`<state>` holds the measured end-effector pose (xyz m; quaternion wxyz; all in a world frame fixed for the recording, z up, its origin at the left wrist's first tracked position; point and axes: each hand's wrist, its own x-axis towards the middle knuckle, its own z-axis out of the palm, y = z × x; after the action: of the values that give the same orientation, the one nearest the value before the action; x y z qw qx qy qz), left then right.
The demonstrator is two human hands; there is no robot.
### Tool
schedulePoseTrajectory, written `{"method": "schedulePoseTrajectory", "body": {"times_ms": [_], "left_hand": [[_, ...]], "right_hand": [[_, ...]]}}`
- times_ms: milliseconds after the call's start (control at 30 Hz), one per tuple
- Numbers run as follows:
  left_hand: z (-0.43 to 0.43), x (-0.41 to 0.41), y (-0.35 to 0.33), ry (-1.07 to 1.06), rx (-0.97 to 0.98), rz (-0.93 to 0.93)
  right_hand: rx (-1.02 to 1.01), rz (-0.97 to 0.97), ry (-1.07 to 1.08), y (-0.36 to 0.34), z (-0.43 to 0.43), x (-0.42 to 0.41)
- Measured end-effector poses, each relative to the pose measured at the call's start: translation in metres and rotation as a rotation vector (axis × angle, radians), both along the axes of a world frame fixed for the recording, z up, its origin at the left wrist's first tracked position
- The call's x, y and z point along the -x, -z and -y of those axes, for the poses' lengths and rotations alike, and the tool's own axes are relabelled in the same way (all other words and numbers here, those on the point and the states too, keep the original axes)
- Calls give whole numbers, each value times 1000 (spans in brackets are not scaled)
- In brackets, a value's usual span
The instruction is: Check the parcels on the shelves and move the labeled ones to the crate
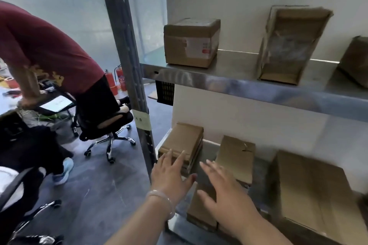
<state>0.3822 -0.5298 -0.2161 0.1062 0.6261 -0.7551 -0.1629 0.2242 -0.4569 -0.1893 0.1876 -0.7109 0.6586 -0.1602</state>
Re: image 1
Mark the person's right forearm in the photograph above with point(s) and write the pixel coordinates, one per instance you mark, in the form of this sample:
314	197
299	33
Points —
264	234

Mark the pile of brown cardboard boxes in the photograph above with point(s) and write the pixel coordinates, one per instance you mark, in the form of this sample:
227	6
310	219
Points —
310	190

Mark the person's right hand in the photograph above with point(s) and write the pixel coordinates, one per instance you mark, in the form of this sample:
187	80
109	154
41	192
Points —
233	207

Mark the row of brown cardboard boxes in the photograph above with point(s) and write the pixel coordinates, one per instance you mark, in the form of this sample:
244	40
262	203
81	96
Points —
187	46

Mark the red fire extinguisher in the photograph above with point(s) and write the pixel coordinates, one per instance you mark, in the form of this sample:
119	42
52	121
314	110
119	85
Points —
121	78
110	84

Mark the black lattice crate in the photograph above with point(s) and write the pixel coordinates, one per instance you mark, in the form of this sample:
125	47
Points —
165	94

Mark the person's left forearm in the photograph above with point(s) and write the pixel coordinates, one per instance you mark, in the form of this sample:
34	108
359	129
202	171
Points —
138	230

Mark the person's left hand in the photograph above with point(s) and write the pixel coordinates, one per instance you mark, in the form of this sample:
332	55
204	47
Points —
168	178

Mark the pale green paper label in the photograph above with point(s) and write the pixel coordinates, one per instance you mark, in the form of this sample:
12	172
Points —
141	120

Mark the metal shelving rack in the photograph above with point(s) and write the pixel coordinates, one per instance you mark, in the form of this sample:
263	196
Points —
230	84

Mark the white office desk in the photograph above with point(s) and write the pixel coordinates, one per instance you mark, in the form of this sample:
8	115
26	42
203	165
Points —
8	101

